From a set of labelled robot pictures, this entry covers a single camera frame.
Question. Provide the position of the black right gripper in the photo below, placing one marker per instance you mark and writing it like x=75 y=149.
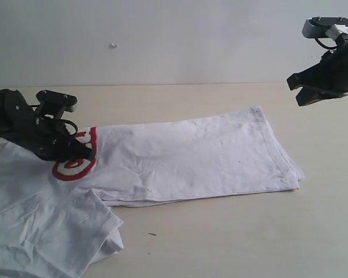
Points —
x=325 y=81

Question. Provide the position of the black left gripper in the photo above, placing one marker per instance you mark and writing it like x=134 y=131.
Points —
x=44 y=136

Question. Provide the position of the white t-shirt with red logo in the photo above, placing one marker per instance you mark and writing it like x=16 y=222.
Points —
x=56 y=218

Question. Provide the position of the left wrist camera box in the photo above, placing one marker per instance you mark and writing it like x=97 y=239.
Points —
x=55 y=103

